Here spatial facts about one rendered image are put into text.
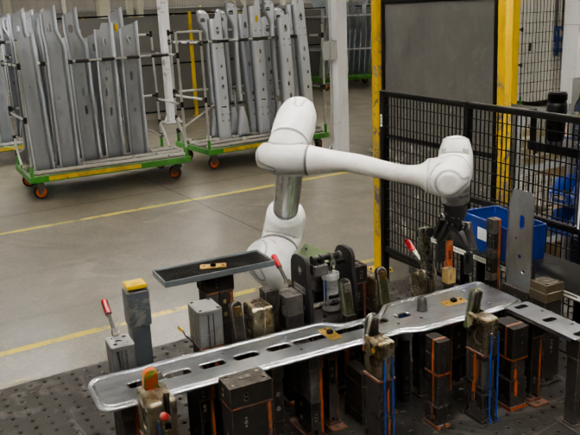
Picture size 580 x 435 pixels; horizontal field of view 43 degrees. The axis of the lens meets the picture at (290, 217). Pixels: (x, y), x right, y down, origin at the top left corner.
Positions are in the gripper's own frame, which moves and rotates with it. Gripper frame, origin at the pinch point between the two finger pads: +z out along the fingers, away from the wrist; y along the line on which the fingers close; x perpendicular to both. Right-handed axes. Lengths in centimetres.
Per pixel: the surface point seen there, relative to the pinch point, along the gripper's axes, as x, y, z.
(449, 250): 9.8, -14.8, 1.5
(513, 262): 26.5, -1.2, 5.3
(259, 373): -77, 17, 10
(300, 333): -54, -5, 13
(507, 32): 156, -148, -63
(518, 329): 5.8, 23.4, 15.3
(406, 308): -16.0, -3.6, 13.1
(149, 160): 93, -682, 87
